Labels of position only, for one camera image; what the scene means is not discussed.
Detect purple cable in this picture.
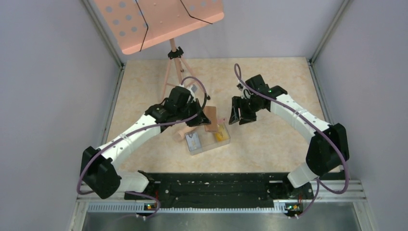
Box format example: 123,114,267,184
76,76,208,220
234,63,351,219

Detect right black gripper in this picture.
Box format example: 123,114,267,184
229,95,264,126

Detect clear plastic card box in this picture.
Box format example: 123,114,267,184
189,123,230,155

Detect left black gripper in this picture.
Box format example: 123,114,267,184
176,98,211,127

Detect grey white credit card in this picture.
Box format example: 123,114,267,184
185,132,202,152

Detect pink cylindrical handle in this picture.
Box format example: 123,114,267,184
173,126,197,142

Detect yellow credit card stack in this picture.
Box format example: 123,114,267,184
214,124,230,142

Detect pink music stand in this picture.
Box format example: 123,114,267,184
94,0,225,98

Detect brown leather card holder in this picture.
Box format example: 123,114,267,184
204,106,226,132

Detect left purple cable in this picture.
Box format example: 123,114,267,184
76,76,208,220

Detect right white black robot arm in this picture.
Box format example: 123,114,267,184
229,75,349,198

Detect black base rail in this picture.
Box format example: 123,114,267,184
144,172,314,209

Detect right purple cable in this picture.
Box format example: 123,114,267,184
234,63,351,219

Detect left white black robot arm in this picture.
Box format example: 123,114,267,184
77,86,211,199

